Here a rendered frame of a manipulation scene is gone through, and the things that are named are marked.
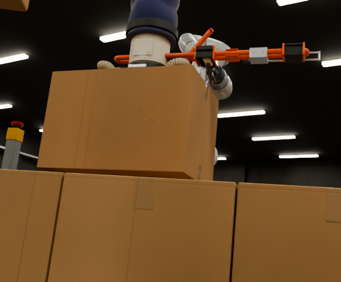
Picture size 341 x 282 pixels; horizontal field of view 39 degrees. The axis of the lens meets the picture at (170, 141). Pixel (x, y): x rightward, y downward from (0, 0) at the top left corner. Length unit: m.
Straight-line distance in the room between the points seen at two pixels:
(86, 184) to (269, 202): 0.41
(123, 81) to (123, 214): 0.87
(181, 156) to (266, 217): 0.72
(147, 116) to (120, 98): 0.14
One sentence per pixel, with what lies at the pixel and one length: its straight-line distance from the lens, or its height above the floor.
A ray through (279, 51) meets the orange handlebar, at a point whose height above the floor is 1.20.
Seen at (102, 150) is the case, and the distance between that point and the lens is 1.78.
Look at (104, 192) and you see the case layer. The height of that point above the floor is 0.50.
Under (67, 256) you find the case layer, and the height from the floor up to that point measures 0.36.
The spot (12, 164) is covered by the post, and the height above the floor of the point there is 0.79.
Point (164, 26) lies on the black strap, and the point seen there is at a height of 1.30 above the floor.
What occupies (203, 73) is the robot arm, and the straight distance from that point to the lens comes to 2.78.
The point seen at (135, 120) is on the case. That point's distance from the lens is 1.76.
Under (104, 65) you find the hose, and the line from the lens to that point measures 2.00.
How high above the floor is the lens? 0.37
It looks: 14 degrees up
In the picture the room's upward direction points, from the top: 6 degrees clockwise
